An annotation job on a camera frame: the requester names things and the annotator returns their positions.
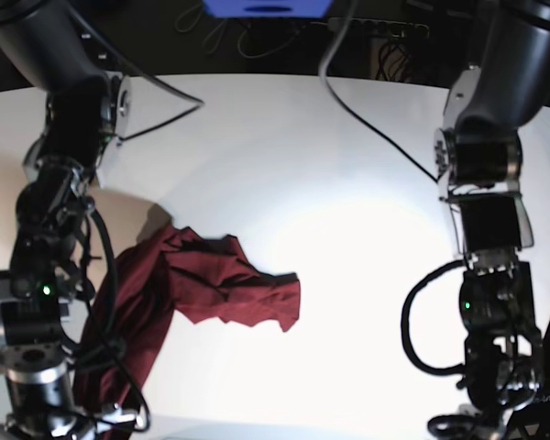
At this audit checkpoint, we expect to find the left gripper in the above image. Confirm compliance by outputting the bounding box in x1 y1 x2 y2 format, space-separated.
426 384 546 440

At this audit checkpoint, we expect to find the dark red t-shirt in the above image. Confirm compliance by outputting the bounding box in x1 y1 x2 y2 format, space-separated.
71 224 302 435

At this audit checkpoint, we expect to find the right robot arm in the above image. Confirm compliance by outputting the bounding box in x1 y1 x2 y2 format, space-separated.
0 1 151 439

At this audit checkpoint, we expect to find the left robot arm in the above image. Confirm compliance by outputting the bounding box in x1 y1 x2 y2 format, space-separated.
401 1 550 439

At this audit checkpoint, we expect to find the black power strip red light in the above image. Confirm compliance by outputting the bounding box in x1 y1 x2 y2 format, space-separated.
327 16 432 40

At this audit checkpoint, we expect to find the blue box at top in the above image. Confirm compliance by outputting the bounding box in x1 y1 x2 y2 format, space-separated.
203 0 333 18

